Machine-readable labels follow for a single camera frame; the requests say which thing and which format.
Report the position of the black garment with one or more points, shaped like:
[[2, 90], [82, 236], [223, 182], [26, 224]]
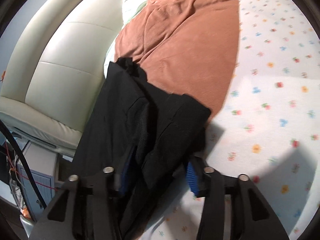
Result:
[[166, 129]]

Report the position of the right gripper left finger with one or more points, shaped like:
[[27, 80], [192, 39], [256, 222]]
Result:
[[123, 170]]

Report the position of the orange quilted comforter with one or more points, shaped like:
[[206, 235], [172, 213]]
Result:
[[185, 46]]

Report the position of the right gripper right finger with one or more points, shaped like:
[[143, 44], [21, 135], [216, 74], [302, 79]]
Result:
[[195, 178]]

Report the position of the white bedside cabinet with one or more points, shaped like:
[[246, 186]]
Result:
[[42, 164]]

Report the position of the cream padded headboard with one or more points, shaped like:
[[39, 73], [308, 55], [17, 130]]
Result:
[[56, 70]]

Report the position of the pale green pillow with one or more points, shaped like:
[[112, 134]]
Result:
[[129, 10]]

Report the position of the white dotted bed sheet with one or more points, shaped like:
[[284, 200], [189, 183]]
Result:
[[269, 125]]

